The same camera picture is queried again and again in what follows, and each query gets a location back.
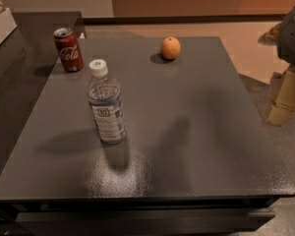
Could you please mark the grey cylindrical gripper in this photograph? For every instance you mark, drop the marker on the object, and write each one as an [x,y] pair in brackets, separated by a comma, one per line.
[292,38]

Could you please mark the blue label plastic water bottle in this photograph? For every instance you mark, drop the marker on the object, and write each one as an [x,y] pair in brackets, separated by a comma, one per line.
[104,98]

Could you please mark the orange fruit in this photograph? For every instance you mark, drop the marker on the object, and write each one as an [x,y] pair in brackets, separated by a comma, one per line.
[170,48]

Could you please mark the red Coca-Cola can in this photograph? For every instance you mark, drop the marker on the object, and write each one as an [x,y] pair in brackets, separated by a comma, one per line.
[68,49]

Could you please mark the white box at left edge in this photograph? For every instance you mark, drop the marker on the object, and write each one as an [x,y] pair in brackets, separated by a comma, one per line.
[7,24]

